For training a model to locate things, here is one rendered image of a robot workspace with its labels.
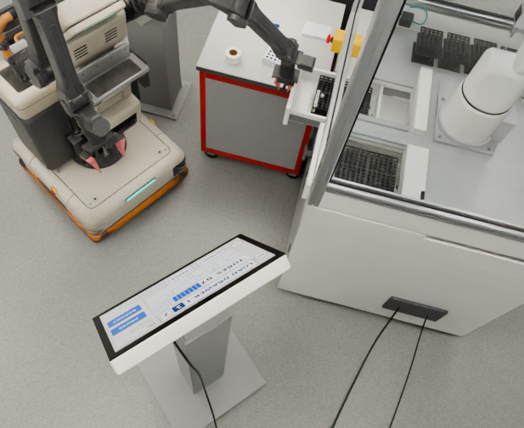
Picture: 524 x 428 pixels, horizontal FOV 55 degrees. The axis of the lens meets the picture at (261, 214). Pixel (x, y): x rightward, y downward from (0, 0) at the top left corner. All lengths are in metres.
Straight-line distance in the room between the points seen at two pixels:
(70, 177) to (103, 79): 0.82
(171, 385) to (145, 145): 1.18
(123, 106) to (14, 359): 1.27
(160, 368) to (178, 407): 0.19
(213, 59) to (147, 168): 0.64
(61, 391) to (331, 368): 1.25
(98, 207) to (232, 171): 0.81
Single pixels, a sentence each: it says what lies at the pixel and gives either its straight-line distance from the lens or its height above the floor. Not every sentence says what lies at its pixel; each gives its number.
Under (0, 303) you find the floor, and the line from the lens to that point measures 2.74.
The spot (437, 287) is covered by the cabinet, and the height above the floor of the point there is 0.55.
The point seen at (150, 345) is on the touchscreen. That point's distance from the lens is 1.29.
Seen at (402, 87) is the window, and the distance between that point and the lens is 1.26.
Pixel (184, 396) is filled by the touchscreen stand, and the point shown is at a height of 0.04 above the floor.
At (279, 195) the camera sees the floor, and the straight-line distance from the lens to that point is 2.82.
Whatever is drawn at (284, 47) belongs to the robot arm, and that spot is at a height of 1.20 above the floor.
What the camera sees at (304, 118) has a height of 0.87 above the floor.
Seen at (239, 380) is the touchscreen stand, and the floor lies 0.04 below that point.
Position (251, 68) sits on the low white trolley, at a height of 0.76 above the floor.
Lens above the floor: 2.43
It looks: 62 degrees down
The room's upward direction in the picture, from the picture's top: 12 degrees clockwise
